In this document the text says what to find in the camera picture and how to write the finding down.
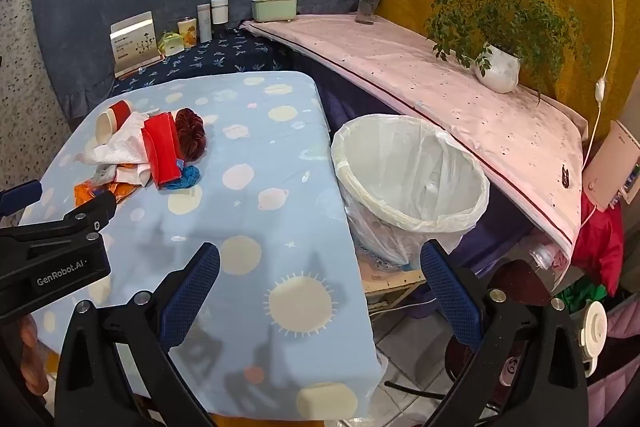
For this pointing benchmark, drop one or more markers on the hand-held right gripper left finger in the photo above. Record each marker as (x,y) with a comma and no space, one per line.
(192,292)

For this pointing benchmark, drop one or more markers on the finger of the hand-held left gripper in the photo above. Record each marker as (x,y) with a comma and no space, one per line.
(75,219)
(22,196)

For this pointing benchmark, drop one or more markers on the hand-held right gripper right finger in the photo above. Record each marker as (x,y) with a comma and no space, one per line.
(450,297)

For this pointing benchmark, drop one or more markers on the orange wrapper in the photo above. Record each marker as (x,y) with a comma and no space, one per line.
(82,196)

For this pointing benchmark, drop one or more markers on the white cloth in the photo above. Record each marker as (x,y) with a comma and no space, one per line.
(137,174)
(125,142)

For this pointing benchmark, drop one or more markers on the large red paper cup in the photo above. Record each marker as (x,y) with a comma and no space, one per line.
(160,147)

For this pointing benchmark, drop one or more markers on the small red paper cup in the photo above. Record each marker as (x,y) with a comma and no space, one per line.
(120,112)

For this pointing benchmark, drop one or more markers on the white lined trash bin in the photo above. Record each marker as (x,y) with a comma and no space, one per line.
(400,167)

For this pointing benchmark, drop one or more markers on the dark red scrunchie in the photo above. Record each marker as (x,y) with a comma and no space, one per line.
(190,132)

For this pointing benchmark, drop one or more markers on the person's left hand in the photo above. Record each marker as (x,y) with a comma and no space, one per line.
(31,347)

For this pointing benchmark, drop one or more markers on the wooden stool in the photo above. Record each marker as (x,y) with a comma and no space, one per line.
(395,282)

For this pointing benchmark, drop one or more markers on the dark red stool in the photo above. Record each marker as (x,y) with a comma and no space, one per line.
(520,279)

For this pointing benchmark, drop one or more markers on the clear plastic bottle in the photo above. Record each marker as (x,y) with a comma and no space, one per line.
(542,255)

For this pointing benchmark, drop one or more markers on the green cloth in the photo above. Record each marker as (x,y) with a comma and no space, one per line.
(585,292)

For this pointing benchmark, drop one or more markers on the blender jug with white lid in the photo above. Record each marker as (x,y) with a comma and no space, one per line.
(594,324)

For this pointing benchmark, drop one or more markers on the blue planet-print blanket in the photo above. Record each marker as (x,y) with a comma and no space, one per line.
(250,147)

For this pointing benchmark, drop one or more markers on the red garment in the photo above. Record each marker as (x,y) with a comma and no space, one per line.
(600,247)

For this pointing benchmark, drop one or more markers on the pink quilted jacket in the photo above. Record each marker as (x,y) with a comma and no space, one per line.
(622,322)

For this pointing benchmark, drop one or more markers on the white cardboard box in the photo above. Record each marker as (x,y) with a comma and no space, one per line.
(135,42)

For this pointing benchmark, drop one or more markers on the green tissue pack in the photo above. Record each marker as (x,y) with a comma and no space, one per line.
(171,43)

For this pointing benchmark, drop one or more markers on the yellow tin can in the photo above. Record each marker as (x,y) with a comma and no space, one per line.
(188,32)

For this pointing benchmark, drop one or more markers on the dark blue patterned cloth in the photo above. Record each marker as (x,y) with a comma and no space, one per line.
(225,57)

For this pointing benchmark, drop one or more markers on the pink sheet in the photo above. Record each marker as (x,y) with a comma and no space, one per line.
(425,72)

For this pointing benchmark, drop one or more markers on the white tube bottle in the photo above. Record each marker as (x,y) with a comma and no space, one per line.
(204,24)

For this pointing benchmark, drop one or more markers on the green plant in white pot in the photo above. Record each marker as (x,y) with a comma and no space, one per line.
(497,67)

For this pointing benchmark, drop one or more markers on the white jar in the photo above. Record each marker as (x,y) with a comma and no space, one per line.
(219,12)

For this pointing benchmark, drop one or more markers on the green tissue box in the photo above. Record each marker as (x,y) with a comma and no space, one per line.
(274,9)

